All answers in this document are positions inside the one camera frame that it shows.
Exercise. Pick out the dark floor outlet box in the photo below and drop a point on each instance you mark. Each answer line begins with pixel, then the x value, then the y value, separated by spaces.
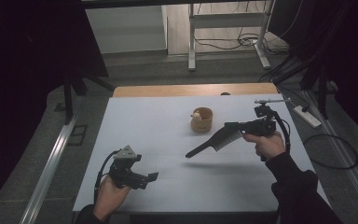
pixel 77 135

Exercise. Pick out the person's right hand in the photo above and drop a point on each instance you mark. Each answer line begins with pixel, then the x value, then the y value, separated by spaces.
pixel 268 146

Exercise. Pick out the black plug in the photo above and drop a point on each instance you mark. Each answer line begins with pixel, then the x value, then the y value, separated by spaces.
pixel 305 108

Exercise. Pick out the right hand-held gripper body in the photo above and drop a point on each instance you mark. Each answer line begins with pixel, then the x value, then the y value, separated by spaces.
pixel 261 127

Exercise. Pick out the wooden cup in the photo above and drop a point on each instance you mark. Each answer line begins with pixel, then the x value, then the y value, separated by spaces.
pixel 202 124

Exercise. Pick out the white paper table cover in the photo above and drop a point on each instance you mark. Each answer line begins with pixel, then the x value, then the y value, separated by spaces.
pixel 167 130

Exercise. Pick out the aluminium rail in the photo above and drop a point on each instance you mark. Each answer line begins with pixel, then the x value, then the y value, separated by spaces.
pixel 345 149
pixel 49 174

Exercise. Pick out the wooden table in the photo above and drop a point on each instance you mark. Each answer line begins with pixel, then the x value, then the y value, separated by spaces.
pixel 183 90

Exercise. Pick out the person's left hand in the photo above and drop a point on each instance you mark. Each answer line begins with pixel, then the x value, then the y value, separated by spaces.
pixel 110 199

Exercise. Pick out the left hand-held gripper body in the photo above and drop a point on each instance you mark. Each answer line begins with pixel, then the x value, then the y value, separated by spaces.
pixel 122 171

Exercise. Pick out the white metal stand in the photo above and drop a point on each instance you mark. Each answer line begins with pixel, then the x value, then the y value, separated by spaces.
pixel 192 37

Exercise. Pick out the black comb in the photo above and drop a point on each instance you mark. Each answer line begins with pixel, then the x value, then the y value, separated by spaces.
pixel 227 140

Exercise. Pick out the white power strip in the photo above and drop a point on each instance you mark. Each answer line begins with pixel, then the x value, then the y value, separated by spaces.
pixel 309 117

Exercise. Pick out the dark curtain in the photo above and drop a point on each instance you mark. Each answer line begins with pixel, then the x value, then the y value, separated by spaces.
pixel 24 46
pixel 345 46

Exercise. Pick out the small dark round object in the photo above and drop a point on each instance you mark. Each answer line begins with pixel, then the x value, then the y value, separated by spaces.
pixel 225 93

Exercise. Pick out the black stand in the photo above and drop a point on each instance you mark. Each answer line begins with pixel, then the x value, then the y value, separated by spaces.
pixel 68 96
pixel 321 90

